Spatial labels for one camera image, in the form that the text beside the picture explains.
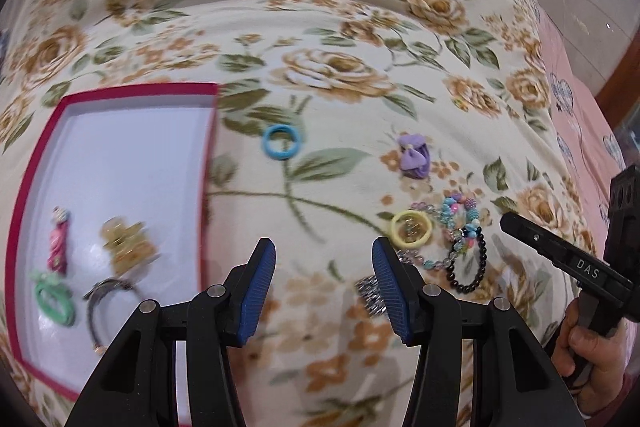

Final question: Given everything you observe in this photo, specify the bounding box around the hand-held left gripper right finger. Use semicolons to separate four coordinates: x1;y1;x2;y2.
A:
371;236;588;427

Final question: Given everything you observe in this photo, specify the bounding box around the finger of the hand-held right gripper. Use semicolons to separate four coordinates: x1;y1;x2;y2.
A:
500;213;634;311

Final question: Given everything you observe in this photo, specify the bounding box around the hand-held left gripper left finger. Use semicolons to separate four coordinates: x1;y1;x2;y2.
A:
65;237;277;427

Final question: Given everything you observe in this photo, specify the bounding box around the silver chain bracelet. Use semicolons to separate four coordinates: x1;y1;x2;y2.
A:
356;276;388;315

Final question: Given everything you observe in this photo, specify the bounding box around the clear bead bracelet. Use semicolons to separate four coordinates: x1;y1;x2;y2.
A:
400;202;471;270

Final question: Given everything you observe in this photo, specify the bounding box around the yellow hair tie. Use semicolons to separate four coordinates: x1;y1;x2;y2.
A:
390;211;434;250

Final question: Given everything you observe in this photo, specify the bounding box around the black bead bracelet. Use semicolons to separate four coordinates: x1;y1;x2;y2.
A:
446;232;487;293

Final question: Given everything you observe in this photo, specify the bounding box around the colourful bead bracelet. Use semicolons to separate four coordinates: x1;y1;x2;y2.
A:
435;192;483;248

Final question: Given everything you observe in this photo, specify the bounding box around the red jewelry box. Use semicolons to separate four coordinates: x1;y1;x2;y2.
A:
7;82;221;425

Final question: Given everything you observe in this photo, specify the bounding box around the person's right forearm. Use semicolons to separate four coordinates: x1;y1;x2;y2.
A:
582;357;640;427

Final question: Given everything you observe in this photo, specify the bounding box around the person's right hand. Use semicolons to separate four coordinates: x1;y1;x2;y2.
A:
550;297;640;384

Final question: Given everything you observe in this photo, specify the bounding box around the pink printed sheet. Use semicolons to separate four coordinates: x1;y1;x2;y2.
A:
530;0;640;258

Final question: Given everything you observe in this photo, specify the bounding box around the purple bow hair clip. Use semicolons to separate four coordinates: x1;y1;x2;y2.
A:
397;134;432;180

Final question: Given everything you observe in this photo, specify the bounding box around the gold claw hair clip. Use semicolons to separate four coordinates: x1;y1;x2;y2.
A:
99;217;161;278

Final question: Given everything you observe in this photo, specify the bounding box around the pink hair clip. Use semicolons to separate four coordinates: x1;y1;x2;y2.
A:
46;205;72;275

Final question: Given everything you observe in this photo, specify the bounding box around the blue hair tie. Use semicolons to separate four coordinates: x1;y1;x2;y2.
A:
263;124;302;160

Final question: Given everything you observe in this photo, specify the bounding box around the black strap wristwatch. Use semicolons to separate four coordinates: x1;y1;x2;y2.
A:
82;278;146;354

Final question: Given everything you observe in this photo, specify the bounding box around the green hair tie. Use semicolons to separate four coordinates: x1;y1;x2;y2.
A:
29;271;77;327

